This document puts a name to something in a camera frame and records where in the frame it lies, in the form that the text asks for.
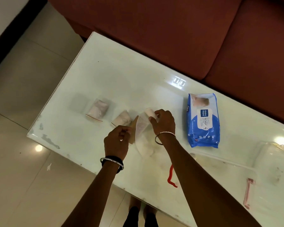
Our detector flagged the person's legs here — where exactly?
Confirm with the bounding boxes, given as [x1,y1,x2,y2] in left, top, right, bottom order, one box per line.
[122,196,159,227]

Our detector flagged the blue wet wipes pack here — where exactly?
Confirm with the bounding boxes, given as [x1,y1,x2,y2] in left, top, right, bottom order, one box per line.
[186,93,221,149]

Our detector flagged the silver bangle with black band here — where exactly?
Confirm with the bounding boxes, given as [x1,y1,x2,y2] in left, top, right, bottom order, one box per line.
[100,156,124,174]

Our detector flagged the clear printed plastic bag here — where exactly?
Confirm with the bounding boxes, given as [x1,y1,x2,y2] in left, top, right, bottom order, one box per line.
[134,113,159,157]

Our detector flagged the person's left forearm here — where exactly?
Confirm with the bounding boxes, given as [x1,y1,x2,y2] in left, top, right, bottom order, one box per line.
[61,161,124,227]

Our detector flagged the person's right forearm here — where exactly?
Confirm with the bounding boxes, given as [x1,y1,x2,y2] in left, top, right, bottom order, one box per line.
[156,133,262,227]

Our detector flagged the zip bag with red seal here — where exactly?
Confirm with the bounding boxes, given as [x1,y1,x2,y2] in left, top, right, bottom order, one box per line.
[85,99,110,123]

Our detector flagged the red lid latch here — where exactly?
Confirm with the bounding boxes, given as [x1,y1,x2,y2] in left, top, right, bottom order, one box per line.
[167,164,178,188]

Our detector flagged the brown cardboard piece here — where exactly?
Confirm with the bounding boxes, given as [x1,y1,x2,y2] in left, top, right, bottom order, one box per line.
[128,115,139,145]

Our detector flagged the person's left hand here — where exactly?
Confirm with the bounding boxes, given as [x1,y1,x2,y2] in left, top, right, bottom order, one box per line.
[104,125,132,161]

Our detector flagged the white gauze roll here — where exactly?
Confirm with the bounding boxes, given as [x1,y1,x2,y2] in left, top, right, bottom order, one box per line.
[144,108,157,119]

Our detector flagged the person's right hand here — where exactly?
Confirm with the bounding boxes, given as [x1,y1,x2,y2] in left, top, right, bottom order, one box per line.
[148,109,176,140]

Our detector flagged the thin silver bangle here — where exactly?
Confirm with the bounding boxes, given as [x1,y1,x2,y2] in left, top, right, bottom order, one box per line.
[154,131,177,146]

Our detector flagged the zip bag with white cotton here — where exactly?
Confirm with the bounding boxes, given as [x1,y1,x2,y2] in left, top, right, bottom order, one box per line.
[111,110,132,128]

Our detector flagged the red-brown sofa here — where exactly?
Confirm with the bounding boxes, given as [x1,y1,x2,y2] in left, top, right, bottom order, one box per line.
[46,0,284,128]

